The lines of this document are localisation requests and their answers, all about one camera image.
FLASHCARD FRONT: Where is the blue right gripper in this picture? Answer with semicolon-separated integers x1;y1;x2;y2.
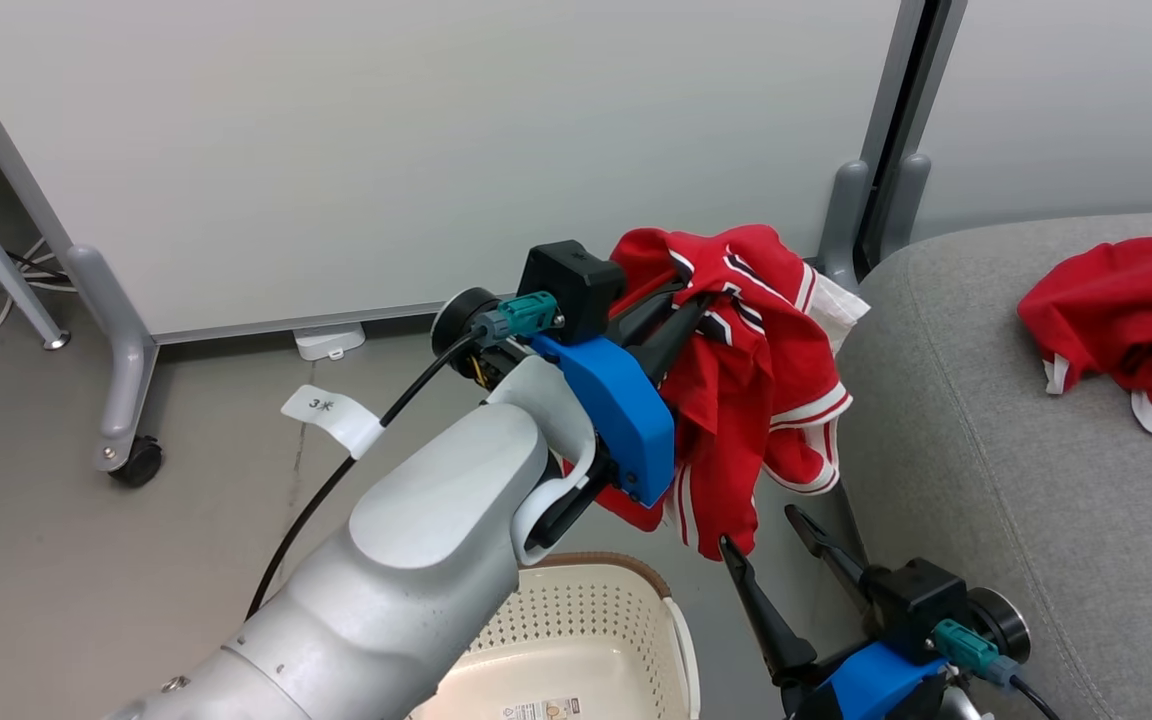
719;505;949;720

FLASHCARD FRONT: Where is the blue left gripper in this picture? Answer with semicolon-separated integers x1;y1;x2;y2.
531;283;718;509

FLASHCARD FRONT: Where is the red jersey with striped trim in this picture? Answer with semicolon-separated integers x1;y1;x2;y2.
561;224;872;561

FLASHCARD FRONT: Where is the grey fabric sofa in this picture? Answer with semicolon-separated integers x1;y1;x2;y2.
836;208;1152;720

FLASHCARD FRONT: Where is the beige perforated laundry basket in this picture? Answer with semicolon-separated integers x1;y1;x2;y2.
406;552;702;720

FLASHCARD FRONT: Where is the wide white partition panel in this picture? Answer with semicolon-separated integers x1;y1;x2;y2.
0;0;912;346

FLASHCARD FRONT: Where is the red garment with white trim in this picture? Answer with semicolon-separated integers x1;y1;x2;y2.
1018;237;1152;443

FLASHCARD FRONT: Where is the grey partition foot with caster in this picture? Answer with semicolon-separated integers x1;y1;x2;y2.
66;243;165;489

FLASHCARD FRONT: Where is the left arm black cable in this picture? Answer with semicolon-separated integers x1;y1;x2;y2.
244;291;563;621

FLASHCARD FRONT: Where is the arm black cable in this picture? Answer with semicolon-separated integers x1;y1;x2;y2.
244;291;563;621
933;618;1062;720

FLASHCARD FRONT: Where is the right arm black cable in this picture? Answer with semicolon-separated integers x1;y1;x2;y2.
933;618;1062;720

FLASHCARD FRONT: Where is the white cable label tag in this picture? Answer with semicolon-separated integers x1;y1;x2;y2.
281;385;384;461

